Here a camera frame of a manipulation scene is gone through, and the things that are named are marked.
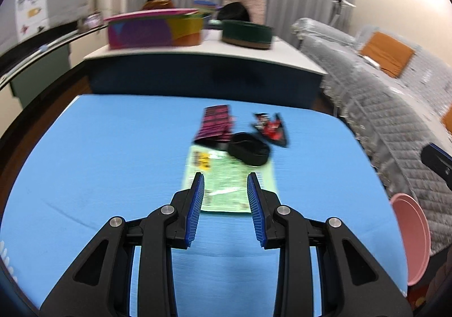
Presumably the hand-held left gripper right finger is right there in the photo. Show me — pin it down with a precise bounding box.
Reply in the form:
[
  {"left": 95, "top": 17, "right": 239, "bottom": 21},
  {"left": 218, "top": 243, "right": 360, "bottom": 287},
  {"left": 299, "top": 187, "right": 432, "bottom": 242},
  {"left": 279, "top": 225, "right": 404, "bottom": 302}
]
[{"left": 246, "top": 172, "right": 413, "bottom": 317}]

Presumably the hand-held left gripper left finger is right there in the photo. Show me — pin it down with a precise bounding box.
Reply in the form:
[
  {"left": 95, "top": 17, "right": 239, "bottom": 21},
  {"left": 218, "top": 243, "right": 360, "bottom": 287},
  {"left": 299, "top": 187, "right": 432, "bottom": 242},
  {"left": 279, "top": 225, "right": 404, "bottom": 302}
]
[{"left": 40, "top": 172, "right": 206, "bottom": 317}]

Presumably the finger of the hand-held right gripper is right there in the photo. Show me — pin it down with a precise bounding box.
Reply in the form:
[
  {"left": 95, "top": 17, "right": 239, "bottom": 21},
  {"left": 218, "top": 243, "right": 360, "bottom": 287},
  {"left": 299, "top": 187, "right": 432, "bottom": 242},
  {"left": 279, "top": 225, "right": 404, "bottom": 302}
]
[{"left": 420, "top": 142, "right": 452, "bottom": 192}]

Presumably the green and white packet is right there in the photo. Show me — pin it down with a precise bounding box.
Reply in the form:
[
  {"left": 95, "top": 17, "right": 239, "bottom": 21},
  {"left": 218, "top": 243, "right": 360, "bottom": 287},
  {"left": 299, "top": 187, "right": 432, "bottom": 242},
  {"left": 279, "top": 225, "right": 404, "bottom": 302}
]
[{"left": 182, "top": 145, "right": 279, "bottom": 215}]

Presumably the pink plastic basin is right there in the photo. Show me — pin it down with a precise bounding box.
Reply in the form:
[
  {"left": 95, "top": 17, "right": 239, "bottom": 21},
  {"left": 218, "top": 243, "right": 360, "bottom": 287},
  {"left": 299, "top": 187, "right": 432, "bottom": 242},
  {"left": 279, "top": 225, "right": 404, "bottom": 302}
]
[{"left": 389, "top": 193, "right": 432, "bottom": 286}]

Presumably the orange cushion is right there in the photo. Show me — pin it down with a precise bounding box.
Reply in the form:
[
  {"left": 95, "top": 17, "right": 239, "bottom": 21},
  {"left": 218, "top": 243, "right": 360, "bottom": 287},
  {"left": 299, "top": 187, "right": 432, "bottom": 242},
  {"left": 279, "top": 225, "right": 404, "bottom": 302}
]
[
  {"left": 440, "top": 110, "right": 452, "bottom": 134},
  {"left": 357, "top": 31, "right": 415, "bottom": 79}
]

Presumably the sofa with grey quilted cover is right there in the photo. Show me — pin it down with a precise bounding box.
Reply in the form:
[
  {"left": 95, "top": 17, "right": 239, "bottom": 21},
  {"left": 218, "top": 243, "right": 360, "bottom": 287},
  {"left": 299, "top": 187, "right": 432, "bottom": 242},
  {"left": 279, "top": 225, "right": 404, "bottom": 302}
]
[{"left": 291, "top": 16, "right": 452, "bottom": 261}]

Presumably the black and red wrapper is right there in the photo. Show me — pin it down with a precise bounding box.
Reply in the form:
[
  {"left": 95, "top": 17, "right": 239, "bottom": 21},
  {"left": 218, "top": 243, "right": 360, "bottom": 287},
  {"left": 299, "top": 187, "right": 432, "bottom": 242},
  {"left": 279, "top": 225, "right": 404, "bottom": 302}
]
[{"left": 251, "top": 112, "right": 291, "bottom": 148}]

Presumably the pink and black wrapper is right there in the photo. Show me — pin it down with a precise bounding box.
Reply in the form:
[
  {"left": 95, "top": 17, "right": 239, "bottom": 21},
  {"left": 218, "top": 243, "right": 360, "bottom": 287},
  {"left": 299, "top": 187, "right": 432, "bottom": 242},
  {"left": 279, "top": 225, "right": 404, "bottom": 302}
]
[{"left": 192, "top": 105, "right": 236, "bottom": 151}]

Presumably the blue covered table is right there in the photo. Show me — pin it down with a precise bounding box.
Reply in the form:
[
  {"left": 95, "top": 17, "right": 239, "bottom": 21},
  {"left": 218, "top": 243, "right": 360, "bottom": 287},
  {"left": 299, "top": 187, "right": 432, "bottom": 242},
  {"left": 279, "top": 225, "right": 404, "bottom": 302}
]
[{"left": 0, "top": 94, "right": 410, "bottom": 317}]

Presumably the red patterned rug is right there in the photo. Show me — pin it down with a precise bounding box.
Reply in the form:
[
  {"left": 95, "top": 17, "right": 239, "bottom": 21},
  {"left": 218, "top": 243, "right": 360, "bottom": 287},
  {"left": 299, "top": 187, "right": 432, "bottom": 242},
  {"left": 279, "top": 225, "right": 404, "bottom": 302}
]
[{"left": 406, "top": 260, "right": 449, "bottom": 310}]

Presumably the white coffee table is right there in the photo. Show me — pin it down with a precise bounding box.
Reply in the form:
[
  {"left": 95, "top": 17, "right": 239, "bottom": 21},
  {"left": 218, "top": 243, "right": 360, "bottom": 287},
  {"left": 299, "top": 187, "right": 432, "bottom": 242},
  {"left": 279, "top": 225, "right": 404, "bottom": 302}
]
[{"left": 83, "top": 29, "right": 329, "bottom": 111}]

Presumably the dark green round bowl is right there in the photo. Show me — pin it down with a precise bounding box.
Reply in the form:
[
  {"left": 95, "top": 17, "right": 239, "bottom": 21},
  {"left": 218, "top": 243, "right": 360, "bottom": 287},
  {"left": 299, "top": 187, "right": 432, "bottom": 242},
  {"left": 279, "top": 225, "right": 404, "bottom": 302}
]
[{"left": 221, "top": 19, "right": 274, "bottom": 51}]

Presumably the colourful storage box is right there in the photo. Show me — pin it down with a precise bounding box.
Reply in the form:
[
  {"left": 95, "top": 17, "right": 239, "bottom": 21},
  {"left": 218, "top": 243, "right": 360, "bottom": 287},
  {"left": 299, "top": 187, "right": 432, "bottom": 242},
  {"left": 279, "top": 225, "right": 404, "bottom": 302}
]
[{"left": 106, "top": 9, "right": 205, "bottom": 51}]

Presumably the pink woven basket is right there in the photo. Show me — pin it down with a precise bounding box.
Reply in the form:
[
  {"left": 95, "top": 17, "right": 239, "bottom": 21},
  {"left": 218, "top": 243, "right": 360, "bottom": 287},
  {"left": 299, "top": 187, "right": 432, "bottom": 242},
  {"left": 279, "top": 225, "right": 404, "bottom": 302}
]
[{"left": 222, "top": 0, "right": 267, "bottom": 25}]

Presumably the brown furry item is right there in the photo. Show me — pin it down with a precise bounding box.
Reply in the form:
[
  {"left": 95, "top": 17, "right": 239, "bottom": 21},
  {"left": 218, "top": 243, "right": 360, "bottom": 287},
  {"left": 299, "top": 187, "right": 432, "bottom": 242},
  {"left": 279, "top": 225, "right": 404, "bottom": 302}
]
[{"left": 141, "top": 0, "right": 177, "bottom": 11}]

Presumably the small framed photo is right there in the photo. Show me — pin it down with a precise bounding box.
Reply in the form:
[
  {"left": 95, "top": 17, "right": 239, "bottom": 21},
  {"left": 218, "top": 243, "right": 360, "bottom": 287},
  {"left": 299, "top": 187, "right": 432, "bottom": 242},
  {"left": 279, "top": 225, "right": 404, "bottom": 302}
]
[{"left": 83, "top": 13, "right": 103, "bottom": 29}]

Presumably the dark green television stand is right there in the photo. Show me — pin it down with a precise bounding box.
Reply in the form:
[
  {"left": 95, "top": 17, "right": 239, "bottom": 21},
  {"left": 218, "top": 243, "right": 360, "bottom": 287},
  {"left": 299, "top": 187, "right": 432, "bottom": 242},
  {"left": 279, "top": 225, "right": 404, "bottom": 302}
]
[{"left": 0, "top": 18, "right": 90, "bottom": 109}]

